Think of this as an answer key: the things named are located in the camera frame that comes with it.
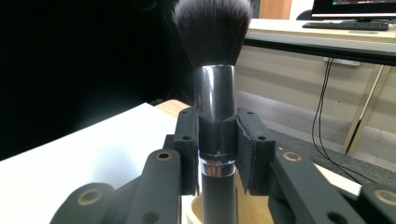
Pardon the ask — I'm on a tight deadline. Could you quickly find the black cable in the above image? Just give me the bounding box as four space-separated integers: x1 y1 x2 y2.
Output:
317 57 379 185
311 57 363 185

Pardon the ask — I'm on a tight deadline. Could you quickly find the dark curtain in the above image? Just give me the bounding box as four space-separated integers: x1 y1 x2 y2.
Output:
0 0 195 161

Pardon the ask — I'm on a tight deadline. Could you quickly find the white power strip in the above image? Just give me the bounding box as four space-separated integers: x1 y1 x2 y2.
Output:
322 56 361 67

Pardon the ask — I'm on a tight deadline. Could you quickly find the desk with black edge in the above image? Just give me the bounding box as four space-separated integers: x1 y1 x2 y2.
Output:
244 18 396 156

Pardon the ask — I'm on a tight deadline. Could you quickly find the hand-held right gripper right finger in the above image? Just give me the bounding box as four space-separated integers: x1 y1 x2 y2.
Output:
236 106 277 196

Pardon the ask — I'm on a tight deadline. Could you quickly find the black silver makeup brush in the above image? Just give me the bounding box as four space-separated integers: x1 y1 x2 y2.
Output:
172 0 254 224

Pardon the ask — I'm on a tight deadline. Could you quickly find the computer monitor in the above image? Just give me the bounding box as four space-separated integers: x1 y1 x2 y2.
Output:
311 0 396 19

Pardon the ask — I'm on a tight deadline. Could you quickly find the black keyboard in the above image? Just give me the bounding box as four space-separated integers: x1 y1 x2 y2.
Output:
302 20 390 32

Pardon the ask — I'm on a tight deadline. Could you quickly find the brown wooden panel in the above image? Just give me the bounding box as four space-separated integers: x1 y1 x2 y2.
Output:
259 0 293 21

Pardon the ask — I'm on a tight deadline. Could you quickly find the white table mat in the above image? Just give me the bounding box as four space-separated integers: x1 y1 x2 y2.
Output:
0 102 204 224

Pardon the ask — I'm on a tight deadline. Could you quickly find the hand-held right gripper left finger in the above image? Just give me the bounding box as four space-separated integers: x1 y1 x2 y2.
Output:
163 106 201 196

